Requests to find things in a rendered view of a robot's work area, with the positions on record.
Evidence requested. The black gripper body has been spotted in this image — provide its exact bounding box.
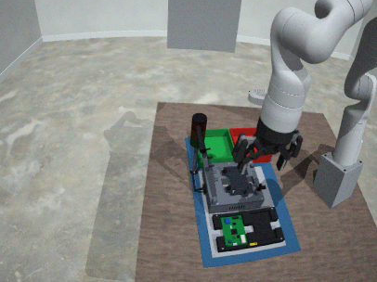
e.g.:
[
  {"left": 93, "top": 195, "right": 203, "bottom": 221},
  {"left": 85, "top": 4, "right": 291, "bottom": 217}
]
[{"left": 253, "top": 116, "right": 296, "bottom": 156}]

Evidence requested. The red open-top bin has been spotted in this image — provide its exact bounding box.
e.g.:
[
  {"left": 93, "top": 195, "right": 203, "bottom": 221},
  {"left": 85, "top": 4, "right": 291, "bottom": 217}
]
[{"left": 229, "top": 128, "right": 272, "bottom": 163}]

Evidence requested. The green circuit board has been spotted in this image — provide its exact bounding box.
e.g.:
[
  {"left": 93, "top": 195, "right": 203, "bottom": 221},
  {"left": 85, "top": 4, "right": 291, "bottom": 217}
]
[{"left": 221, "top": 215, "right": 248, "bottom": 247}]

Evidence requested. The green open-top bin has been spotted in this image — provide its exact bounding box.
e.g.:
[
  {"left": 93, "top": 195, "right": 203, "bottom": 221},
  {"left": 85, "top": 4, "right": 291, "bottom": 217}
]
[{"left": 197, "top": 128, "right": 234, "bottom": 167}]

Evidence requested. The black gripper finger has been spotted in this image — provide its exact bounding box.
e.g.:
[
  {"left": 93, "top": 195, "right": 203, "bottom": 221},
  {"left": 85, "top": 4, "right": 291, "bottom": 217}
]
[
  {"left": 277, "top": 130, "right": 303, "bottom": 171},
  {"left": 232, "top": 133, "right": 271, "bottom": 175}
]

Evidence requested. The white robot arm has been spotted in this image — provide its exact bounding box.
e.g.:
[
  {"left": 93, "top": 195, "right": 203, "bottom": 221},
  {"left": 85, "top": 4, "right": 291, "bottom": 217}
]
[{"left": 248, "top": 0, "right": 377, "bottom": 166}]

